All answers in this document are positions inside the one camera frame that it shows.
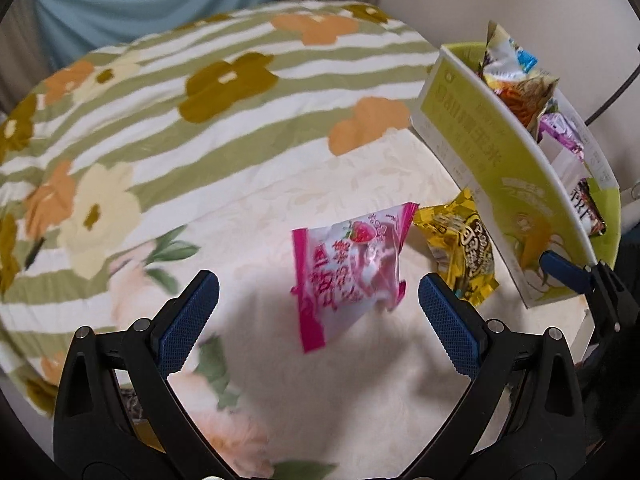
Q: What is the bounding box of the orange snack packet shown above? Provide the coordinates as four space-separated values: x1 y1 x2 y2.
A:
487 72 560 128

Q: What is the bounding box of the blue white snack packet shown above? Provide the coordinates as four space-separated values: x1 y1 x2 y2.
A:
477 21 538 83

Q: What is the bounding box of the yellow snack packet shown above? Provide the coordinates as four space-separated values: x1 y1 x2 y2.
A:
412 189 500 306

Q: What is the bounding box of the black cable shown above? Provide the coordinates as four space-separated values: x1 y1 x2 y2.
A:
582 42 640 126

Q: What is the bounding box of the pink strawberry snack packet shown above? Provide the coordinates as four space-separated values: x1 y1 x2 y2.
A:
291 202 420 354

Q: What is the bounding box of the dark purple snack packet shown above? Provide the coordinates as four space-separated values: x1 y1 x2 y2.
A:
570 177 607 237

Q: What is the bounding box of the cream floral tablecloth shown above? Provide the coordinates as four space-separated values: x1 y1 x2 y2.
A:
107 127 591 480

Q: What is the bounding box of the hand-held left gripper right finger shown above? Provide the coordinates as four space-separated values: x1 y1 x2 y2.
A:
402 272 586 480

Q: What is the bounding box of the striped floral blanket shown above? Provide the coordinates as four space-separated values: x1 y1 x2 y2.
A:
0 0 441 418

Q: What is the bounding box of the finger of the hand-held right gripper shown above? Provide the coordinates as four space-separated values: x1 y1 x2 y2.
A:
539 250 640 356

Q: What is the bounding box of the green cardboard box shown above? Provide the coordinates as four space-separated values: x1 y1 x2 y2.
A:
411 42 623 309

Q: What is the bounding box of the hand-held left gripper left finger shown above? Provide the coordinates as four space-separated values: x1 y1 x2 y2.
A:
52 269 236 480

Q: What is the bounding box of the light blue cloth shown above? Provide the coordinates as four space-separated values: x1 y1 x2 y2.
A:
30 0 281 73

